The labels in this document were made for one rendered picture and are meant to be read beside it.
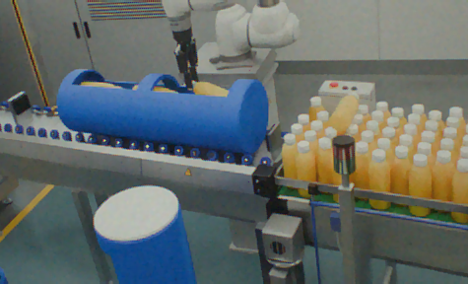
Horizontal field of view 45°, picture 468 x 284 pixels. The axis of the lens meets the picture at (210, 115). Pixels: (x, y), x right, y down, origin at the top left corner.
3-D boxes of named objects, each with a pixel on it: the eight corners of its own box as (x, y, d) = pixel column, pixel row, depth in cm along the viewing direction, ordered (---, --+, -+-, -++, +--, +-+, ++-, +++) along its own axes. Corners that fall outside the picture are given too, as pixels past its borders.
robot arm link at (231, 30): (225, 43, 282) (219, 0, 272) (260, 43, 274) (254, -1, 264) (213, 56, 269) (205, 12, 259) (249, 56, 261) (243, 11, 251)
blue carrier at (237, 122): (105, 109, 276) (87, 57, 261) (273, 127, 235) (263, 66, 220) (69, 144, 256) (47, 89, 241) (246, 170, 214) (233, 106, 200)
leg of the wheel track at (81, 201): (106, 280, 311) (76, 185, 283) (115, 282, 308) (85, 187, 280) (100, 288, 307) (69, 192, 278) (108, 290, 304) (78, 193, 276)
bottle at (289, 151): (282, 187, 207) (276, 144, 198) (290, 177, 212) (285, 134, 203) (300, 191, 203) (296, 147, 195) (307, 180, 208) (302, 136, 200)
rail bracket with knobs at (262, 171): (263, 183, 211) (260, 160, 206) (282, 186, 208) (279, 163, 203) (252, 199, 203) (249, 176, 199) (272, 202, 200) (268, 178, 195)
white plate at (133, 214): (160, 176, 201) (160, 178, 202) (84, 206, 192) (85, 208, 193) (191, 215, 178) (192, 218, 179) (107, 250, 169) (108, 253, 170)
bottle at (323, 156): (328, 197, 197) (324, 152, 189) (313, 189, 203) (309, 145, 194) (343, 188, 200) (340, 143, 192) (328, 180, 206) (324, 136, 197)
